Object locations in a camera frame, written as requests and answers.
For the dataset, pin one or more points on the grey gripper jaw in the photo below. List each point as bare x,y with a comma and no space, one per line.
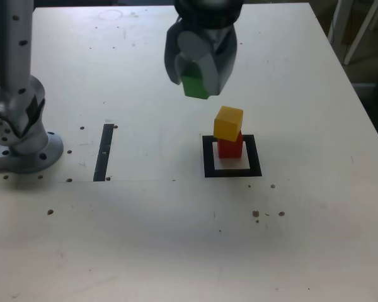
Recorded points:
220,69
171,59

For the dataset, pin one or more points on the green cube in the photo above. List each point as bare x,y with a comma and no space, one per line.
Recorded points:
193,86

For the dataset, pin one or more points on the yellow cube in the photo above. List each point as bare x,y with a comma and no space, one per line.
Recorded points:
228,124

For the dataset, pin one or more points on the red cube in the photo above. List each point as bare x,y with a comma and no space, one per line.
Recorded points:
228,149

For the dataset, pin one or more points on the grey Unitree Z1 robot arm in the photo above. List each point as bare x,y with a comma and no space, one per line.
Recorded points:
12,78

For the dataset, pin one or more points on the black tape square outline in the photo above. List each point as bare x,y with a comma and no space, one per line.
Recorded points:
208,170

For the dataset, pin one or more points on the black tape strip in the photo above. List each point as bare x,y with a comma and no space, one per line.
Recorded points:
102,157

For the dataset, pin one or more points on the white furniture frame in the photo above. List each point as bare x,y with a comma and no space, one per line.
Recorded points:
363,31

